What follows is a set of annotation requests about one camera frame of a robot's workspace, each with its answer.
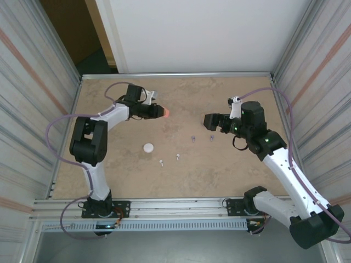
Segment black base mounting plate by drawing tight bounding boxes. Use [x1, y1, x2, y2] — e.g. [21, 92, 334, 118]
[225, 197, 276, 218]
[81, 201, 131, 219]

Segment grey slotted cable duct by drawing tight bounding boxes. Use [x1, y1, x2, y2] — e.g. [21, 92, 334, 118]
[41, 220, 249, 233]

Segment aluminium table side rail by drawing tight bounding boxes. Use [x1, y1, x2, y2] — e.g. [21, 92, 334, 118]
[270, 76, 296, 154]
[50, 78, 83, 199]

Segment base electronics with wires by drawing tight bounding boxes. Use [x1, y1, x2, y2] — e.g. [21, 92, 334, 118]
[246, 218, 265, 236]
[94, 223, 121, 237]

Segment aluminium corner post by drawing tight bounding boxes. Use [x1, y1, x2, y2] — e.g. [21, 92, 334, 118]
[24, 0, 83, 80]
[273, 0, 327, 78]

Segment aluminium table frame rail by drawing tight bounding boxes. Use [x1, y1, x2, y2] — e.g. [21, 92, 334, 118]
[80, 71, 276, 81]

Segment brown wooden door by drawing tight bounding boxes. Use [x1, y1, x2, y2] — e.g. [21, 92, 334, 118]
[39, 0, 113, 66]

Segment long aluminium mounting rail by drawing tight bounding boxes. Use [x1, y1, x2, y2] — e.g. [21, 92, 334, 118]
[32, 197, 296, 220]

